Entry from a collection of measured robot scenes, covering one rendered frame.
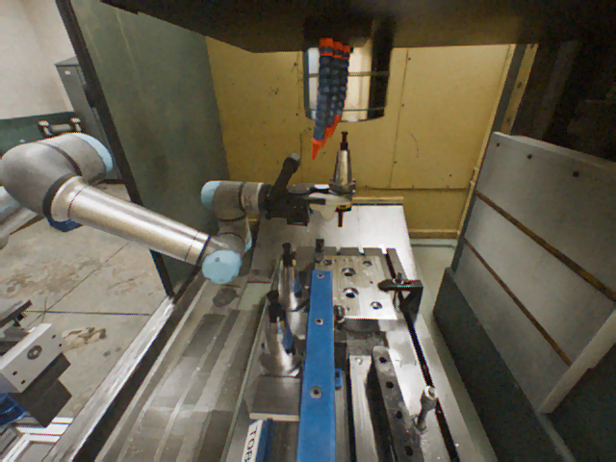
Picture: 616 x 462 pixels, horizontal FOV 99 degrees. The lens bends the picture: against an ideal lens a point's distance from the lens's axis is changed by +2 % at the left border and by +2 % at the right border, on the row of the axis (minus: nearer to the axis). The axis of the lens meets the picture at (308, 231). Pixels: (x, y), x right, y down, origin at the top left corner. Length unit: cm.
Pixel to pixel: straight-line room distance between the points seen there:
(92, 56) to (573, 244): 117
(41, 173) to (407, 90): 147
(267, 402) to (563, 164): 67
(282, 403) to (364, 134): 143
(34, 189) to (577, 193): 97
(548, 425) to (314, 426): 64
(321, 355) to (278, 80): 141
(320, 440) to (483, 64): 167
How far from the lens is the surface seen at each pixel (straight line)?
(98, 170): 79
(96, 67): 99
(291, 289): 44
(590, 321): 69
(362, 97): 49
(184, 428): 93
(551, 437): 89
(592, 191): 67
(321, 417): 36
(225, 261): 58
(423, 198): 181
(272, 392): 38
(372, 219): 166
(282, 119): 160
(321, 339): 41
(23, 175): 69
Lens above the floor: 155
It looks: 29 degrees down
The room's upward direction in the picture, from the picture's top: 2 degrees counter-clockwise
